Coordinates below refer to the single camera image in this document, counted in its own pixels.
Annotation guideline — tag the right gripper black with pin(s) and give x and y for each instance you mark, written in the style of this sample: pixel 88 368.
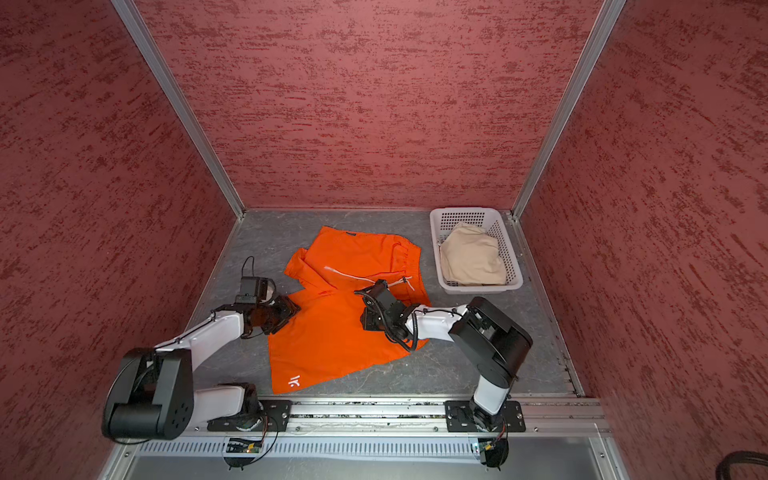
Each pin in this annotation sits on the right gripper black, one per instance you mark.
pixel 368 322

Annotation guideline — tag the right controller board with wires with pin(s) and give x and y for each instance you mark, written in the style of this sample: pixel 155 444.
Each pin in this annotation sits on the right controller board with wires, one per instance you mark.
pixel 494 453

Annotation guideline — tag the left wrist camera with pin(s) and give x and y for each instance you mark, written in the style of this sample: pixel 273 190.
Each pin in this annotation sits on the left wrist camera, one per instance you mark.
pixel 256 290

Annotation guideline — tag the white plastic laundry basket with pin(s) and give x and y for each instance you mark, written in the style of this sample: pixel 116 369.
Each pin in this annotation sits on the white plastic laundry basket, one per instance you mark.
pixel 442 223

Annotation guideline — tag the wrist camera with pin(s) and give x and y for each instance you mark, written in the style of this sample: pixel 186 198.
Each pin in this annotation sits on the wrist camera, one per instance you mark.
pixel 378 294
pixel 256 290

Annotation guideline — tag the beige shorts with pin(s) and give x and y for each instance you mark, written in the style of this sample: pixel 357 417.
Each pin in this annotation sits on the beige shorts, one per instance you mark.
pixel 469 256

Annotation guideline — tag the right corner aluminium post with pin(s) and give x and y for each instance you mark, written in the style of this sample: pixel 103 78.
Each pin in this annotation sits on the right corner aluminium post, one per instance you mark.
pixel 603 26

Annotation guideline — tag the aluminium mounting rail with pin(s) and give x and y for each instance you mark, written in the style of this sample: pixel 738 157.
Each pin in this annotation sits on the aluminium mounting rail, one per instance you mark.
pixel 421 416

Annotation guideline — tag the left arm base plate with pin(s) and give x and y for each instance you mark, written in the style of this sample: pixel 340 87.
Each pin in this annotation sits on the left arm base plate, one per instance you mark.
pixel 253 422

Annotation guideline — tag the left controller board with wires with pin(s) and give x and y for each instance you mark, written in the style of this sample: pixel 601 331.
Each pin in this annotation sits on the left controller board with wires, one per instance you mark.
pixel 243 445

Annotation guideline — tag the corner aluminium post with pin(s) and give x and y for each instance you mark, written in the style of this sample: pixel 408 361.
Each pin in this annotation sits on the corner aluminium post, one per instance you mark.
pixel 138 30
pixel 603 26

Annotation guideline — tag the controller board with wires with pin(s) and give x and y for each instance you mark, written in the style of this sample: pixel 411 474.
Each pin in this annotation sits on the controller board with wires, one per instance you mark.
pixel 494 453
pixel 243 445

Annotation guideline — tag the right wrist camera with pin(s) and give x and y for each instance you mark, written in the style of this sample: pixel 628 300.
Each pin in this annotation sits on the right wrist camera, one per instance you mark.
pixel 378 294

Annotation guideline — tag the left corner aluminium post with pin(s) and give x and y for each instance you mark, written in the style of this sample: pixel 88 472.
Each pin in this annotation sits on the left corner aluminium post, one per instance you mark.
pixel 138 30

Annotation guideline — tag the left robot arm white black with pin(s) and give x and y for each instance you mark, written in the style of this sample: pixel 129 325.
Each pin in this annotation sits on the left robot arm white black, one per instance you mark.
pixel 153 396

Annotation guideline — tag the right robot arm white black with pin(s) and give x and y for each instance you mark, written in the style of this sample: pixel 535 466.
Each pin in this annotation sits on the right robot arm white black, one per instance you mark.
pixel 492 342

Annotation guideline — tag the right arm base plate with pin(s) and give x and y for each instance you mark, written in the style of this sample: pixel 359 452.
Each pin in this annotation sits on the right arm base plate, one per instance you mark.
pixel 466 416

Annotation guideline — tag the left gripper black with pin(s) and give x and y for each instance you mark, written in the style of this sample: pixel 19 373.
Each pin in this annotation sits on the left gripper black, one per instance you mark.
pixel 288 311

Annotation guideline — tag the white slotted cable duct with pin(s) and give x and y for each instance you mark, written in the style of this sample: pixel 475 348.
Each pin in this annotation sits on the white slotted cable duct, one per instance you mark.
pixel 429 449

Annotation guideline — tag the orange shorts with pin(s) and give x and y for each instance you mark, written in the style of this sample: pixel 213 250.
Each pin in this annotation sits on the orange shorts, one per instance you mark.
pixel 326 340

